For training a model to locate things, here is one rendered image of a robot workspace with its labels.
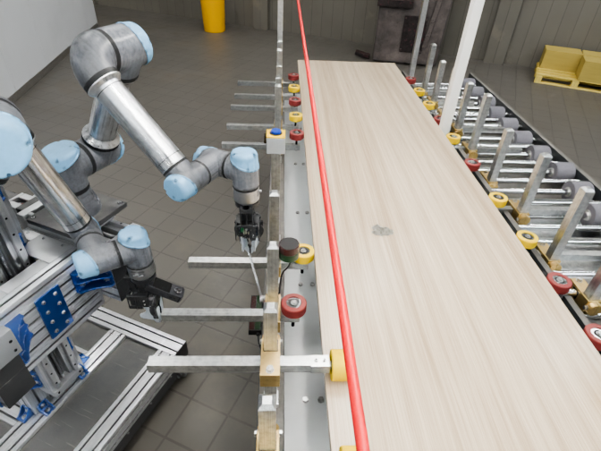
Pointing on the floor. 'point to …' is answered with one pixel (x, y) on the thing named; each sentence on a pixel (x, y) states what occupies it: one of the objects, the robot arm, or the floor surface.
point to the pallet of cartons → (569, 67)
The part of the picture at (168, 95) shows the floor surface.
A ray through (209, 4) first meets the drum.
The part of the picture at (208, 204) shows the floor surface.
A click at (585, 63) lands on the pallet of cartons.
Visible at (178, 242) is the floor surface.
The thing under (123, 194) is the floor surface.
